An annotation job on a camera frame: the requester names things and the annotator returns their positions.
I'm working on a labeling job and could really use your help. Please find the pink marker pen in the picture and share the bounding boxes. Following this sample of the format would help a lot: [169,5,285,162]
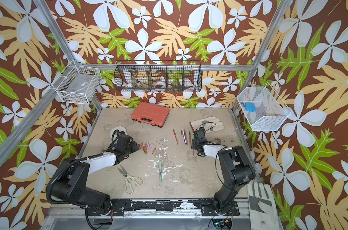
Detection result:
[180,130,186,145]

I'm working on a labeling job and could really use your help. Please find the red gel pen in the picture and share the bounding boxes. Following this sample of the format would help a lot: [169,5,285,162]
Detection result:
[173,129,179,145]

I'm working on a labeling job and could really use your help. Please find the light green pen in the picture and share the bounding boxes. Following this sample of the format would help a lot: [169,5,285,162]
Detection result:
[159,160,162,183]

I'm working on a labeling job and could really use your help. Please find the brown white marker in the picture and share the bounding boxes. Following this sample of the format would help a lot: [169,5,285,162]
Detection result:
[181,129,188,145]

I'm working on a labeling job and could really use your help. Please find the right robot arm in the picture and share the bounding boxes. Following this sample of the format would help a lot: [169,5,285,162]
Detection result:
[191,127,256,213]

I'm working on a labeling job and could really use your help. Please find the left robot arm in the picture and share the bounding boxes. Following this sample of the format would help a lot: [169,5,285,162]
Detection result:
[45,129,138,214]

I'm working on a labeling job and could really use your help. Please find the white tape roll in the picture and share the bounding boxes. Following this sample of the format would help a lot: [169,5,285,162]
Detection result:
[109,126,127,141]

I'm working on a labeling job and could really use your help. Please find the white canvas work glove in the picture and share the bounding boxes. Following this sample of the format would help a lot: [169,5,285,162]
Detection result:
[189,116,224,133]

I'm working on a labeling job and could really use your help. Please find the red plastic tool case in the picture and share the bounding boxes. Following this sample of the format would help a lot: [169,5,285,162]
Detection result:
[131,102,170,127]

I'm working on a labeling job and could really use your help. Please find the blue object in basket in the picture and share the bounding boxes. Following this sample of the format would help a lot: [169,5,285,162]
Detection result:
[243,102,256,112]

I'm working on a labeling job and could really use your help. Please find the white mesh basket right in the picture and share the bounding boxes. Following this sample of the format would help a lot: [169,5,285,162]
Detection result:
[237,83,292,132]

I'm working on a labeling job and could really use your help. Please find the white glove outside cell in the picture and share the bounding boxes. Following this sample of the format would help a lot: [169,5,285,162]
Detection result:
[247,181,280,230]

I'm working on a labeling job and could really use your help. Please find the black camera cable right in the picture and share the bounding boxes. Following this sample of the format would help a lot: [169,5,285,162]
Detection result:
[201,122,217,134]

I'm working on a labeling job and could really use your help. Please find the beige handled scissors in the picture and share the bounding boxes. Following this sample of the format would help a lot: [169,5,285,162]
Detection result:
[119,166,143,194]

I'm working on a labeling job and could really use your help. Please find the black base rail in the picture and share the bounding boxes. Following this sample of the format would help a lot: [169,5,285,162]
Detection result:
[110,198,240,216]

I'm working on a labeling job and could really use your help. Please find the black wire basket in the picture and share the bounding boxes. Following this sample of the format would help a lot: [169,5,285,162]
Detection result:
[113,60,203,92]

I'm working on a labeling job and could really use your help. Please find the white wire basket left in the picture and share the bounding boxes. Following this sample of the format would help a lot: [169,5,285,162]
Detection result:
[52,61,102,104]

